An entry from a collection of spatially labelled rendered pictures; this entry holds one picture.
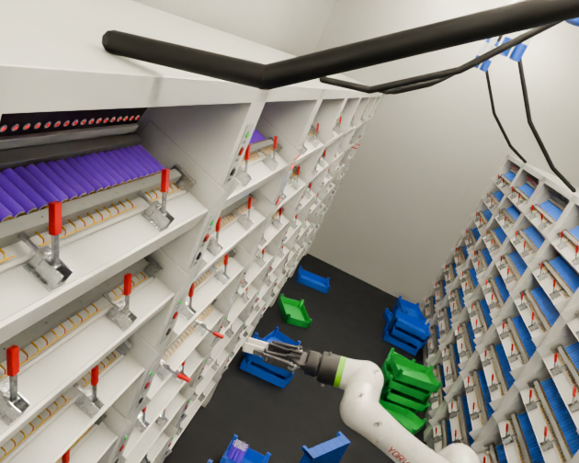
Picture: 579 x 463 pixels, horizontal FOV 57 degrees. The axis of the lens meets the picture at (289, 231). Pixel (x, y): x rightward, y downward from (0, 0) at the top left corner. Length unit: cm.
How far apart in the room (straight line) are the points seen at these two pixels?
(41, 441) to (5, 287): 43
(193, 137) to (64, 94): 56
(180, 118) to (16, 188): 40
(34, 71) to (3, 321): 25
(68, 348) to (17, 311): 28
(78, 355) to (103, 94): 45
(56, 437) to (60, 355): 20
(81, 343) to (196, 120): 43
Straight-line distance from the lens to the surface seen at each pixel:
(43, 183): 75
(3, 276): 62
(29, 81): 43
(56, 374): 82
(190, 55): 58
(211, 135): 100
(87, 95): 50
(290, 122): 167
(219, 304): 187
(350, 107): 305
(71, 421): 104
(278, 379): 334
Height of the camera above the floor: 184
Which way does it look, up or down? 18 degrees down
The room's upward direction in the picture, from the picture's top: 25 degrees clockwise
